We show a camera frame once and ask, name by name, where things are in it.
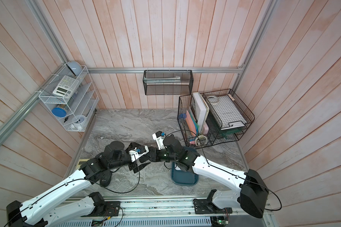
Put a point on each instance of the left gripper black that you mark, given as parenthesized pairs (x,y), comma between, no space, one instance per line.
(134,166)

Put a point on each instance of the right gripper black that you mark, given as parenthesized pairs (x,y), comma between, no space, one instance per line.
(155,157)

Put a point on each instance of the teal plastic storage tray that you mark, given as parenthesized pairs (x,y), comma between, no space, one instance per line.
(185,178)

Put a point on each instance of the black mouse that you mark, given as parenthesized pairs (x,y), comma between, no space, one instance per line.
(106,178)
(143,158)

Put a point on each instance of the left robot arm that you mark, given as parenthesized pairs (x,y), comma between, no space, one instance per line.
(47,210)

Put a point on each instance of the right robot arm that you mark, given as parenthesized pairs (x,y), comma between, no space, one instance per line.
(246,190)

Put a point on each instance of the tape roll by rack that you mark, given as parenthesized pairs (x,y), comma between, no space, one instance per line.
(201,141)

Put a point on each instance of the yellow calculator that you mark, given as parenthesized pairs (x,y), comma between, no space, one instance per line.
(82,161)

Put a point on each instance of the pink folder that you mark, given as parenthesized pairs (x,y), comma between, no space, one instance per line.
(191,124)

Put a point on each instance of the white thick book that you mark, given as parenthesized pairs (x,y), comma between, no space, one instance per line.
(200,112)

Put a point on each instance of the white grid notepad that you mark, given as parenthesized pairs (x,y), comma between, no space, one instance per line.
(225,112)

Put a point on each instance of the blue lid pencil jar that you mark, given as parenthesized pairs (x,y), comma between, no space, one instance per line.
(59,111)

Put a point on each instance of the white desk calculator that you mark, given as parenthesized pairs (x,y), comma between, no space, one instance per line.
(66,87)

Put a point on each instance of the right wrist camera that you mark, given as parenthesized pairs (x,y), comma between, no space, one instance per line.
(159,136)

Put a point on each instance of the black wire file rack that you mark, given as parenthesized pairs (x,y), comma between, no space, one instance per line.
(184,104)

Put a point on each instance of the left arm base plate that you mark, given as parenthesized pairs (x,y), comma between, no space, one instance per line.
(110,208)

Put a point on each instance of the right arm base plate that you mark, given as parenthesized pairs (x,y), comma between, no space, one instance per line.
(203,206)

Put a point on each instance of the black wire paper tray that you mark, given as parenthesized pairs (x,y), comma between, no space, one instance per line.
(219,136)

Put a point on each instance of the black mesh wall basket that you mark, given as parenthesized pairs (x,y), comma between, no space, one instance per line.
(168,82)

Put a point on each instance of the white wire wall shelf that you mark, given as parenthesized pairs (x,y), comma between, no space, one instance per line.
(71,97)

